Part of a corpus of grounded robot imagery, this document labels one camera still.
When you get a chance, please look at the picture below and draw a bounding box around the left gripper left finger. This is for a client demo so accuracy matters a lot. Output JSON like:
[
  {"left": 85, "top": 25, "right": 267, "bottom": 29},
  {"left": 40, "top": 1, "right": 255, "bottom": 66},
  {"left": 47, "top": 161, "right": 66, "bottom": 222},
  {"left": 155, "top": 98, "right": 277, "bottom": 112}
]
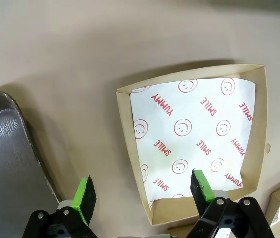
[{"left": 22, "top": 175, "right": 98, "bottom": 238}]

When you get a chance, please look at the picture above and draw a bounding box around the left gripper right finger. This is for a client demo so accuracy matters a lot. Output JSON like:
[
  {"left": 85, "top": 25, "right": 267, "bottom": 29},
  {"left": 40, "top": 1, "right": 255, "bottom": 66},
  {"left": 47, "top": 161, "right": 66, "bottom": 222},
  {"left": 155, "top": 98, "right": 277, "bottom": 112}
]
[{"left": 189, "top": 169, "right": 272, "bottom": 238}]

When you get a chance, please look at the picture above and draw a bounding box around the dark brown serving tray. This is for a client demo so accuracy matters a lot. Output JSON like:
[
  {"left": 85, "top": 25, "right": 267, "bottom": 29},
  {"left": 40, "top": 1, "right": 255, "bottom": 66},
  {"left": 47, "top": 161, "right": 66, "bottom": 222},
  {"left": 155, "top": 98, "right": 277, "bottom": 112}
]
[{"left": 0, "top": 91, "right": 62, "bottom": 238}]

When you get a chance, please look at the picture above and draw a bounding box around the white printed liner paper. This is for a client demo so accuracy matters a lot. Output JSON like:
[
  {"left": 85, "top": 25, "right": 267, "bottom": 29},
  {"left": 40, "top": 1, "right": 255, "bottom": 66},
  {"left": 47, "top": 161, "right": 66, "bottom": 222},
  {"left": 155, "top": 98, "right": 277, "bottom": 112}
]
[{"left": 129, "top": 77, "right": 256, "bottom": 209}]

